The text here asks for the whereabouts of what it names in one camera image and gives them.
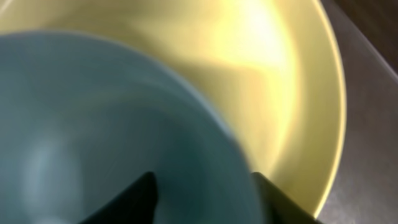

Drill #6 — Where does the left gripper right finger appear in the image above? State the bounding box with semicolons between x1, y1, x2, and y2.
251;172;322;224

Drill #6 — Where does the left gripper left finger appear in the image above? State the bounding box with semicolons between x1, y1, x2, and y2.
81;172;158;224

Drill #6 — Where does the light blue bowl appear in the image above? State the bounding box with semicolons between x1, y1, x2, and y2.
1;30;266;223

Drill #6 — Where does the yellow plate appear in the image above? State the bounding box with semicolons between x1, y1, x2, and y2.
1;0;346;217

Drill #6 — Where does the brown serving tray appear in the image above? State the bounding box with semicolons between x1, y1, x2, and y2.
319;1;397;223

